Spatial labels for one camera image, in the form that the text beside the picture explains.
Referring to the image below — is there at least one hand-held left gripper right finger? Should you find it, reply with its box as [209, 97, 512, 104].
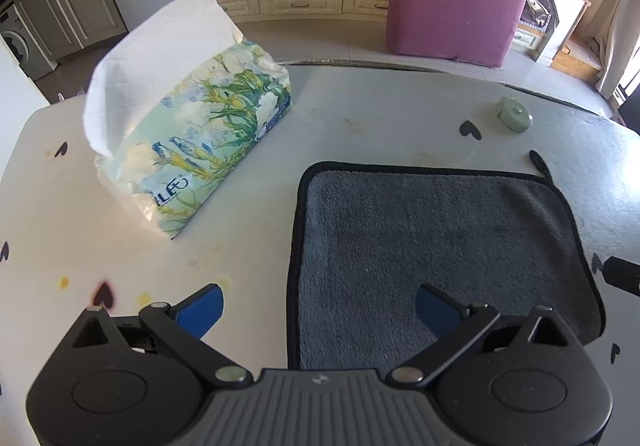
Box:
[391, 283, 585, 387]

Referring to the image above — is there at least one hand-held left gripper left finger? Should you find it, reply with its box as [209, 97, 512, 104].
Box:
[67, 283, 252, 386]

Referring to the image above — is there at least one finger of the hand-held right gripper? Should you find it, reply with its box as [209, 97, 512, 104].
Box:
[602, 257, 640, 297]

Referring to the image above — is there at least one grey towel with black edge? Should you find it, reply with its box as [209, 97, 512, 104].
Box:
[286, 161, 607, 372]

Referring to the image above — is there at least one floral tissue pack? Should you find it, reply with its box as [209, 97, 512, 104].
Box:
[82, 0, 294, 241]

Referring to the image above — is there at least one green round tape measure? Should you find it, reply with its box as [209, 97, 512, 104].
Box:
[495, 96, 534, 133]

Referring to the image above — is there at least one beige curtain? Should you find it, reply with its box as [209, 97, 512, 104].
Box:
[594, 0, 640, 101]

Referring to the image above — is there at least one wooden staircase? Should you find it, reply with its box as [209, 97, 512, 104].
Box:
[549, 0, 607, 77]

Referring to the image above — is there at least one washing machine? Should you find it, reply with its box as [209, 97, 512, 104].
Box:
[0, 4, 57, 82]

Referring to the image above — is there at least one cream drawer cabinet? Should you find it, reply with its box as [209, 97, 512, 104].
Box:
[216, 0, 545, 52]

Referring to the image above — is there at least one grey-green cupboard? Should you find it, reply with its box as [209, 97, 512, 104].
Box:
[12, 0, 129, 62]

